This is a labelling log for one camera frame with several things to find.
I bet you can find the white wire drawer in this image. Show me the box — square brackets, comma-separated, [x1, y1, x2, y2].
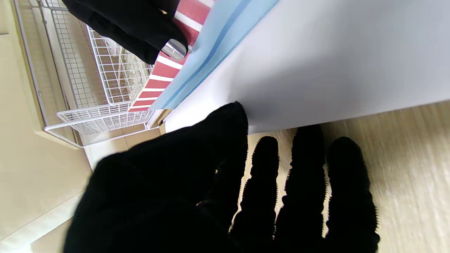
[56, 25, 160, 136]

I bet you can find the blue striped mouse pad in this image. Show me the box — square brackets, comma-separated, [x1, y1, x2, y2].
[128, 0, 450, 135]

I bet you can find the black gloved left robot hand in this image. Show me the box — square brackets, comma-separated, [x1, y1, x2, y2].
[63, 101, 381, 253]

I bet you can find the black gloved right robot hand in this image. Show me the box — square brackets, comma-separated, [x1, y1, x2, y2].
[62, 0, 190, 65]

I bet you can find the wire organizer with wooden top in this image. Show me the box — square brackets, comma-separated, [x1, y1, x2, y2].
[11, 0, 173, 150]

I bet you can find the cream keyboard with round keys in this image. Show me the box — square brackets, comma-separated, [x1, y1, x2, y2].
[105, 38, 153, 103]

